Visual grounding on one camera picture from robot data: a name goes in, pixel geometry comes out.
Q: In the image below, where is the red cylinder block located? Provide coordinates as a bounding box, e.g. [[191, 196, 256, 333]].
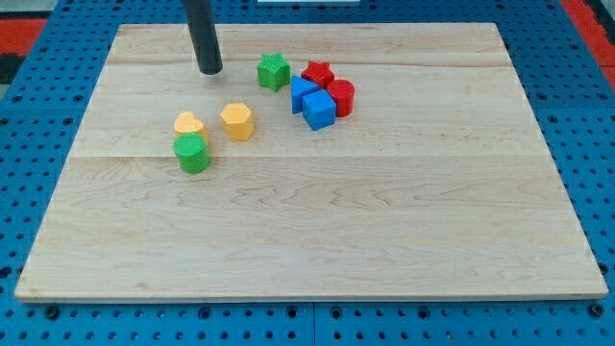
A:
[[327, 79, 356, 117]]

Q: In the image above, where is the blue cube block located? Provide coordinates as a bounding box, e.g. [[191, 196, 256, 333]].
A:
[[303, 89, 336, 131]]

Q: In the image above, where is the red star block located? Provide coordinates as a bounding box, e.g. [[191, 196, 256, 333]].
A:
[[301, 61, 335, 88]]

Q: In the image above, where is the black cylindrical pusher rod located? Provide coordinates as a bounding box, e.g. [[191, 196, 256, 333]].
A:
[[183, 0, 223, 75]]

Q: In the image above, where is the yellow hexagon block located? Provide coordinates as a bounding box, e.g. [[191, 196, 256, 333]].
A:
[[220, 103, 255, 141]]

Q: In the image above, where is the green cylinder block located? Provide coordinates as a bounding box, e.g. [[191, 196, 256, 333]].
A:
[[173, 133, 210, 174]]

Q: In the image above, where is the blue triangle block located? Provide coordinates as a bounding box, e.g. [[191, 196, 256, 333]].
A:
[[290, 75, 319, 114]]

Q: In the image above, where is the light wooden board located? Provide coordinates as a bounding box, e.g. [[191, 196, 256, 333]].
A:
[[14, 23, 608, 304]]

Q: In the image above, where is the green star block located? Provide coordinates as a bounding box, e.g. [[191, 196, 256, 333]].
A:
[[257, 53, 290, 92]]

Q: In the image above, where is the yellow heart block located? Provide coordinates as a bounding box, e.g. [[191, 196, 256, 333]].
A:
[[174, 111, 209, 144]]

